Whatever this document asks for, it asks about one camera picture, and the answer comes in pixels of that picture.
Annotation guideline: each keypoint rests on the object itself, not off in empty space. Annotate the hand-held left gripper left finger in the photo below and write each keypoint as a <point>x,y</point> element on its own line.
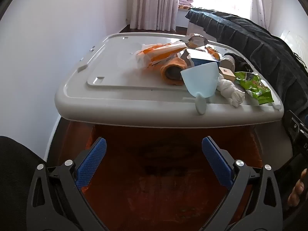
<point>92,163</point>

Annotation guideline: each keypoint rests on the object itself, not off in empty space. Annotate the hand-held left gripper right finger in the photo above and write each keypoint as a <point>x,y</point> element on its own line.
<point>216,163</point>

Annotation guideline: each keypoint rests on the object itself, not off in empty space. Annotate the green snack packet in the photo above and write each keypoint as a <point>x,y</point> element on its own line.
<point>255,86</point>

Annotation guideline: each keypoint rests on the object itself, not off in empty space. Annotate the white tissue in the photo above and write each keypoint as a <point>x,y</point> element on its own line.
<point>228,89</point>

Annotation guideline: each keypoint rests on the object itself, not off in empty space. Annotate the light blue plastic scoop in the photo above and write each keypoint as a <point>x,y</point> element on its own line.
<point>199,79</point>

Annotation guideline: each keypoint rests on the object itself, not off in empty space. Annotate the black cloth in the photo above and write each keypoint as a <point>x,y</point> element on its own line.
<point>243,65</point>

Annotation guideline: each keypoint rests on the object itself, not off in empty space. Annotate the small wooden block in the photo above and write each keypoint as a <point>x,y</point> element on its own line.
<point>227,73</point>

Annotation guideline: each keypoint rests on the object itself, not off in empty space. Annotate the white cylindrical bottle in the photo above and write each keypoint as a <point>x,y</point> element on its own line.
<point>227,61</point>

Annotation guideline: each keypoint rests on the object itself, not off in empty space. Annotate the blue white paper carton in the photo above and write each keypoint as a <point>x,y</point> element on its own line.
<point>203,58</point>

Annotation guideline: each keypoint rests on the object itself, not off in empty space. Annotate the orange cloth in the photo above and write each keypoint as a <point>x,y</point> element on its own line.
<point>173,63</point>

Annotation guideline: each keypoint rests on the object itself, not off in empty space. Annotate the orange snack packet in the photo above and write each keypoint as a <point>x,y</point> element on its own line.
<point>211,51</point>

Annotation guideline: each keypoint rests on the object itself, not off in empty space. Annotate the silver foil packet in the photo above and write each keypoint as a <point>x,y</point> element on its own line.
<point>196,40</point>

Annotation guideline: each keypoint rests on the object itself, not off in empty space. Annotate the orange white plastic bag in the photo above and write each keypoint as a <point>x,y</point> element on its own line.
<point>156,53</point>

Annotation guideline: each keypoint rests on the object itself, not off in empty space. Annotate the person's right hand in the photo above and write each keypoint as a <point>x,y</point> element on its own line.
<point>296,192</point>

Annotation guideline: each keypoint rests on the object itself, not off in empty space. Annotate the white pillow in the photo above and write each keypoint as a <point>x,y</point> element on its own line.
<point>298,43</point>

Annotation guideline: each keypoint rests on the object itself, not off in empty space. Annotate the dark bed blanket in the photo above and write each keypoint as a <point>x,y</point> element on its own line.
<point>264,43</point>

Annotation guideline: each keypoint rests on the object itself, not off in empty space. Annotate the white bed base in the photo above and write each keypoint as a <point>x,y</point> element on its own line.
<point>196,27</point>

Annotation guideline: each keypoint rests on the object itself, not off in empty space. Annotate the pale patterned curtain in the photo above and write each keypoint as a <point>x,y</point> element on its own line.
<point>154,4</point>
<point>261,2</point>

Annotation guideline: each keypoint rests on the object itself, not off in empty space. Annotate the folded pink bedding stack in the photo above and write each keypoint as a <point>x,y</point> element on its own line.
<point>185,1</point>

